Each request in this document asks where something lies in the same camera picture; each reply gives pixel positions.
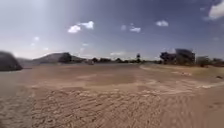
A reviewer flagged row of distant trees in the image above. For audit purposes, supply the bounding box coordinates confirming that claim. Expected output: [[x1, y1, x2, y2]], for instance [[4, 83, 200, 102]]
[[87, 57, 159, 65]]

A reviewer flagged tall lone tree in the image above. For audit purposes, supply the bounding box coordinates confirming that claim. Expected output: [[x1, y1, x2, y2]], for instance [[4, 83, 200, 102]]
[[135, 53, 142, 64]]

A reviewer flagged distant hill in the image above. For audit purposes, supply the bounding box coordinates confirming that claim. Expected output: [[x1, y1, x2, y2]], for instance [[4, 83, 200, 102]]
[[17, 52, 88, 66]]

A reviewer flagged dry yellow grass verge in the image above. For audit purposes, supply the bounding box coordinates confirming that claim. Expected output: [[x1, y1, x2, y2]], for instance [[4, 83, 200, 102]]
[[139, 63, 224, 82]]

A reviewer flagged dark bush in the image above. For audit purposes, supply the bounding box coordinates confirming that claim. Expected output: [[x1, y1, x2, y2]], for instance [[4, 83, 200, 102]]
[[0, 50, 24, 72]]

